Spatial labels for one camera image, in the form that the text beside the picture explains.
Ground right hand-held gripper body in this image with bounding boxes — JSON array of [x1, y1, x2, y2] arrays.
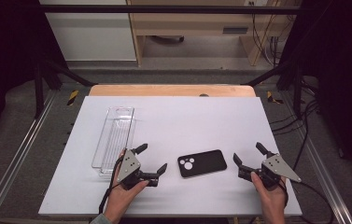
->
[[238, 153, 303, 189]]

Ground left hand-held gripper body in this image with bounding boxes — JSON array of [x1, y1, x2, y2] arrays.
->
[[116, 148, 161, 191]]

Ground clear plastic container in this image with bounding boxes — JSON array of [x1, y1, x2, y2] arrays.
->
[[91, 105, 137, 178]]

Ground black phone case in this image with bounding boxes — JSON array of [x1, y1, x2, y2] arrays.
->
[[176, 149, 228, 179]]

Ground person's left hand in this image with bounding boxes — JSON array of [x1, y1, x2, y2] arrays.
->
[[103, 148, 150, 224]]

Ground person's right hand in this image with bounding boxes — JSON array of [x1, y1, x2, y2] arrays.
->
[[250, 171, 289, 224]]

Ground yellow black tape strip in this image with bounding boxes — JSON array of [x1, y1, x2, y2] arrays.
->
[[266, 91, 285, 105], [66, 90, 80, 107]]

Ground white table sheet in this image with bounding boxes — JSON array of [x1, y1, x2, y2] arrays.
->
[[37, 95, 303, 217]]

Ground wooden table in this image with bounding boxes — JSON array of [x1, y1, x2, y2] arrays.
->
[[88, 84, 257, 98]]

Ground black curtain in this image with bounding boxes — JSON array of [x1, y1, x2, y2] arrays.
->
[[279, 0, 352, 180], [0, 0, 69, 152]]

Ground white cabinet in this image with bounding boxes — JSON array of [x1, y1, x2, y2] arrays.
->
[[38, 0, 137, 62]]

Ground light wooden desk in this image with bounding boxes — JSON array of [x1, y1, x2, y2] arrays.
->
[[126, 0, 303, 67]]

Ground left hand-held gripper cable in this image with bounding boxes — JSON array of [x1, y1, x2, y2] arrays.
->
[[98, 155, 125, 216]]

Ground hand-held gripper cable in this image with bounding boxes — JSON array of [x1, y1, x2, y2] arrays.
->
[[284, 178, 335, 224], [98, 155, 125, 216]]

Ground black floor cables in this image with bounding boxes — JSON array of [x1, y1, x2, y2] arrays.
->
[[270, 77, 321, 171]]

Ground right hand-held gripper cable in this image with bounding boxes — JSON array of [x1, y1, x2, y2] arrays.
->
[[284, 178, 335, 224]]

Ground black metal frame leg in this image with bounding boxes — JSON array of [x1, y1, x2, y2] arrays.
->
[[244, 59, 304, 119], [33, 59, 97, 119]]

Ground hanging desk cables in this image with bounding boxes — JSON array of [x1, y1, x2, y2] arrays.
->
[[250, 2, 289, 67]]

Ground black metal frame crossbar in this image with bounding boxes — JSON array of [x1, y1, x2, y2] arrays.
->
[[38, 4, 306, 15]]

